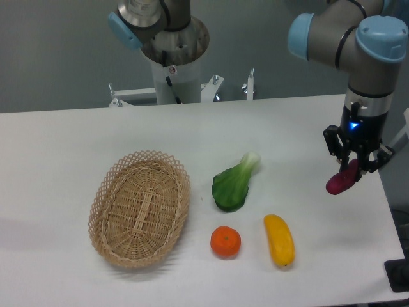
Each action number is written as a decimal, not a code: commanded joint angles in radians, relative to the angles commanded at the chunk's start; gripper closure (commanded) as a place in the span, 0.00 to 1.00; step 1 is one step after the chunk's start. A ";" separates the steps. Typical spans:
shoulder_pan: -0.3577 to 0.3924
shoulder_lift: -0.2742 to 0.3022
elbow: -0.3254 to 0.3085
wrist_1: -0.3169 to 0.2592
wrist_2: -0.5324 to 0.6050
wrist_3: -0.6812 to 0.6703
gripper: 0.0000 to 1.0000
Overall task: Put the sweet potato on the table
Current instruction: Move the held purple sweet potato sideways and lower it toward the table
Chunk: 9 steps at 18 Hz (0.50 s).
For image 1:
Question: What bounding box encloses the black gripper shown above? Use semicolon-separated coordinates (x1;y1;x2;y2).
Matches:
323;91;395;182

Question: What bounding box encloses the purple sweet potato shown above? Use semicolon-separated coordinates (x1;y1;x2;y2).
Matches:
326;159;359;195

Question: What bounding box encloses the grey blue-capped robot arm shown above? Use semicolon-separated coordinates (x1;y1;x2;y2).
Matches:
288;1;408;182

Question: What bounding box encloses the robot base joint blue cap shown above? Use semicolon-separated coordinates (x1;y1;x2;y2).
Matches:
107;0;211;63

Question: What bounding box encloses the yellow mango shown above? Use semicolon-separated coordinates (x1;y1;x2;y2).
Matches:
263;214;295;267

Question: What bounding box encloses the black device at table edge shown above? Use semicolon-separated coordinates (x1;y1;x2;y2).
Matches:
384;259;408;293

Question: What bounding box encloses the green bok choy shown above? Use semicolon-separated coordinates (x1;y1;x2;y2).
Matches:
212;152;261;212

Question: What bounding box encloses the orange tangerine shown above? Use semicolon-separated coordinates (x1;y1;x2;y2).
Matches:
210;226;242;258

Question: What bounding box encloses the oval wicker basket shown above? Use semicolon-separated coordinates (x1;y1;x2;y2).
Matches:
88;150;190;269

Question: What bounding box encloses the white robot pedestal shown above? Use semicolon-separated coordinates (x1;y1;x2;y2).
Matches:
150;60;201;105

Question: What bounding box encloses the black cable on pedestal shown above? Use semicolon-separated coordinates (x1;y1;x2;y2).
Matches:
161;51;182;105

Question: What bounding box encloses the white metal frame bracket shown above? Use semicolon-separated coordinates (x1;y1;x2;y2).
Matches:
107;67;258;108

